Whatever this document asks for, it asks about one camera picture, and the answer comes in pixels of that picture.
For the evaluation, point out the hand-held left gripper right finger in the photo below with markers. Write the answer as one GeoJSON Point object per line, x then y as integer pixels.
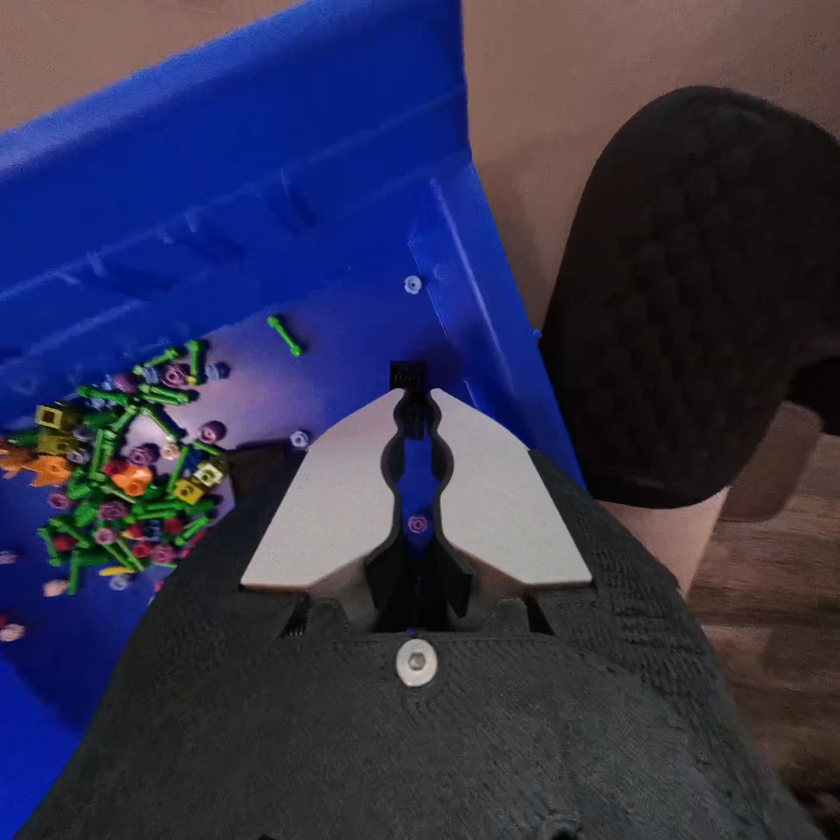
{"type": "Point", "coordinates": [512, 512]}

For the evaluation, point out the black mesh cushion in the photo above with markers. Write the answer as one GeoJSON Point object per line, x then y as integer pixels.
{"type": "Point", "coordinates": [696, 302]}

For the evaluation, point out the grey desk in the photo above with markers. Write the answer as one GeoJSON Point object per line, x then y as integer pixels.
{"type": "Point", "coordinates": [551, 79]}

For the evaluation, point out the blue plastic bin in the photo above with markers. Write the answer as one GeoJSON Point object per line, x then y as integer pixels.
{"type": "Point", "coordinates": [197, 197]}

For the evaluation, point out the pile of small toy bricks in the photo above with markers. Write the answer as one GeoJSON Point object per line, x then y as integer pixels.
{"type": "Point", "coordinates": [118, 486]}

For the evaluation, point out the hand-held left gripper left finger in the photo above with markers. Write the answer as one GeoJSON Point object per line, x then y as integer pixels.
{"type": "Point", "coordinates": [328, 512]}

